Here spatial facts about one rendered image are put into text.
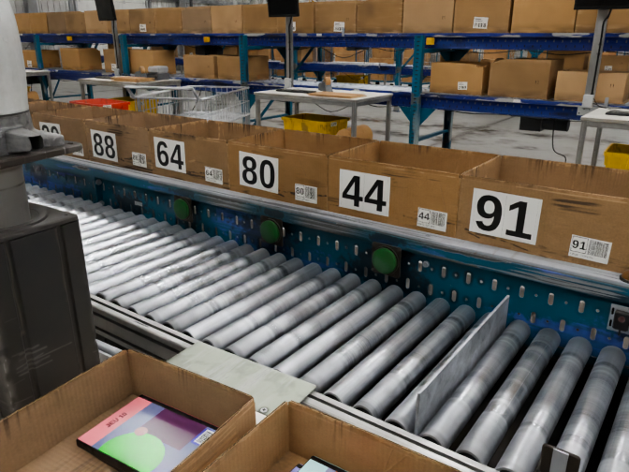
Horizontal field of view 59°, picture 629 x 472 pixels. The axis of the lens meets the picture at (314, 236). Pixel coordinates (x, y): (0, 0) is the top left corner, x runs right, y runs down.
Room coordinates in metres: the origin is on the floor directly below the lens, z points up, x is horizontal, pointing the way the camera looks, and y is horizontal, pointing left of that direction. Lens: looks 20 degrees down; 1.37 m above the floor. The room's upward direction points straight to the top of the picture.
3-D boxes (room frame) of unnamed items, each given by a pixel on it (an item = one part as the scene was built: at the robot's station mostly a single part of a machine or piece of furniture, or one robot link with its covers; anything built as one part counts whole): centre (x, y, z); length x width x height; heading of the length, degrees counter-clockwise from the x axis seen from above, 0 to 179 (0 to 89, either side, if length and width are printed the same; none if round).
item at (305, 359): (1.14, -0.07, 0.72); 0.52 x 0.05 x 0.05; 144
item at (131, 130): (2.24, 0.67, 0.97); 0.39 x 0.29 x 0.17; 54
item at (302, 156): (1.78, 0.04, 0.96); 0.39 x 0.29 x 0.17; 54
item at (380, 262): (1.35, -0.18, 0.81); 0.07 x 0.01 x 0.07; 54
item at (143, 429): (0.71, 0.25, 0.78); 0.19 x 0.14 x 0.02; 59
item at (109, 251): (1.64, 0.61, 0.72); 0.52 x 0.05 x 0.05; 144
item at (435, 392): (0.97, -0.31, 0.76); 0.46 x 0.01 x 0.09; 144
